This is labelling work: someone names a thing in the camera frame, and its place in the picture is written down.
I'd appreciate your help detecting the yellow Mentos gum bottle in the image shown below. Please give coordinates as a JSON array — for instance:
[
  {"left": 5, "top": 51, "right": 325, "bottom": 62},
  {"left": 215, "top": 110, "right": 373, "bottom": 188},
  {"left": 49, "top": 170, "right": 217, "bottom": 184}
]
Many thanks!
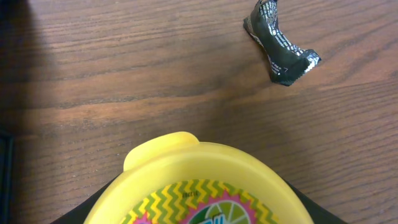
[{"left": 85, "top": 132, "right": 312, "bottom": 224}]

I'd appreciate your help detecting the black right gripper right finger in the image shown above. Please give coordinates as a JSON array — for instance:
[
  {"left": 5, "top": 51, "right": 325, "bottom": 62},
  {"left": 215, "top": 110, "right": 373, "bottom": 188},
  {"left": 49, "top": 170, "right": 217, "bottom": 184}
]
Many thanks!
[{"left": 285, "top": 180, "right": 348, "bottom": 224}]

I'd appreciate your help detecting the black crumpled snack wrapper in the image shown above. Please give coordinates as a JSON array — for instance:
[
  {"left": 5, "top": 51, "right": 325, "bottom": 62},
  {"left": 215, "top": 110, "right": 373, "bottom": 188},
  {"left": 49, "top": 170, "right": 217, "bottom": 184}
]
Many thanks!
[{"left": 243, "top": 0, "right": 321, "bottom": 86}]

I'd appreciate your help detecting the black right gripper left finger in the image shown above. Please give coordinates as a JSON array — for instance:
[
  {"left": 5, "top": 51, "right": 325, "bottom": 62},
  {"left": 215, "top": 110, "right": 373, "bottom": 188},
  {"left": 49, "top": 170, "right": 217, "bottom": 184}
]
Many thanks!
[{"left": 51, "top": 178, "right": 116, "bottom": 224}]

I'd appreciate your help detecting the dark green open box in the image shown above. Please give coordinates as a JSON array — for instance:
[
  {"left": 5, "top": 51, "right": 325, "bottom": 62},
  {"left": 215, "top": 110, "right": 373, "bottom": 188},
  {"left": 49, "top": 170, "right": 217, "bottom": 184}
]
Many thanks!
[{"left": 1, "top": 131, "right": 14, "bottom": 224}]

